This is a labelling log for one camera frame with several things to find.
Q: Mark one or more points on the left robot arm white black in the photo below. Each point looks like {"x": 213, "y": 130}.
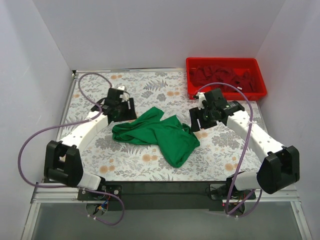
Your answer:
{"x": 63, "y": 162}

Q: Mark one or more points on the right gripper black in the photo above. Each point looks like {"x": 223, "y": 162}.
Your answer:
{"x": 200, "y": 119}

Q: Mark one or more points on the red plastic bin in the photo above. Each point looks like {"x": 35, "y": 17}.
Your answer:
{"x": 239, "y": 64}

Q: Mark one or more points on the green t shirt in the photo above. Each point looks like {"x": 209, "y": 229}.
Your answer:
{"x": 175, "y": 140}

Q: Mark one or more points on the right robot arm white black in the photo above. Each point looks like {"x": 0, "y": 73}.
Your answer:
{"x": 280, "y": 164}

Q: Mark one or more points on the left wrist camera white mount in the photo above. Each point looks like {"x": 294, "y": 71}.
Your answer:
{"x": 123, "y": 93}

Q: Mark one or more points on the floral patterned table mat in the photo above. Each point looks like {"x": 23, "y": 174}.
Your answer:
{"x": 219, "y": 154}

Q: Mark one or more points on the aluminium frame rail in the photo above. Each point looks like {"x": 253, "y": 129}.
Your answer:
{"x": 45, "y": 194}

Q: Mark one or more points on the black front crossbar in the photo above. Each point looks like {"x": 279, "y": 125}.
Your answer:
{"x": 143, "y": 202}

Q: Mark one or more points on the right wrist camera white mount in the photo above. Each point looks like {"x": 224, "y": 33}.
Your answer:
{"x": 200, "y": 96}

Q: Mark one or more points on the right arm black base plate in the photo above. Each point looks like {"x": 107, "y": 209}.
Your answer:
{"x": 220, "y": 192}

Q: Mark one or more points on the dark red t shirt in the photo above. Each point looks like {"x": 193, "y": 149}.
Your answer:
{"x": 203, "y": 75}

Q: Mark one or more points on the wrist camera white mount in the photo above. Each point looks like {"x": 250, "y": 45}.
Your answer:
{"x": 123, "y": 93}
{"x": 200, "y": 96}

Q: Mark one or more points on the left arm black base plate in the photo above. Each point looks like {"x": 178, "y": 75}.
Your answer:
{"x": 115, "y": 189}

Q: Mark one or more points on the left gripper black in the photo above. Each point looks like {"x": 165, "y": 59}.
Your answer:
{"x": 127, "y": 110}

